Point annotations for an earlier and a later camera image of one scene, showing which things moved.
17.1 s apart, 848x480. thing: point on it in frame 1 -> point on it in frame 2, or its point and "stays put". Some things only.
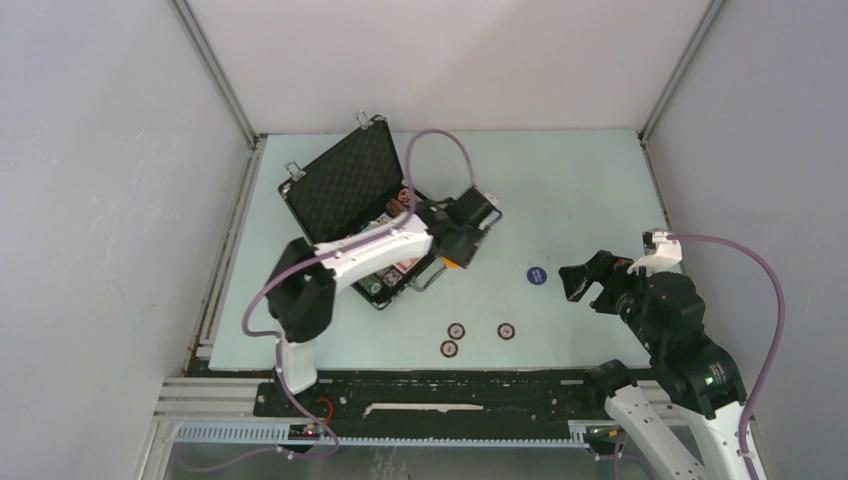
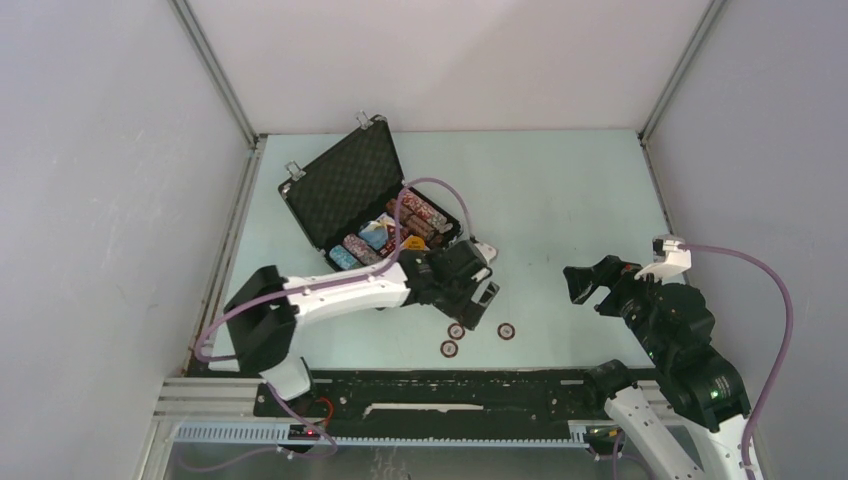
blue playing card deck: x=379 y=221 stays put
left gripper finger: x=461 y=253 -> x=473 y=313
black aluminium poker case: x=355 y=185 stays put
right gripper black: x=613 y=270 stays put
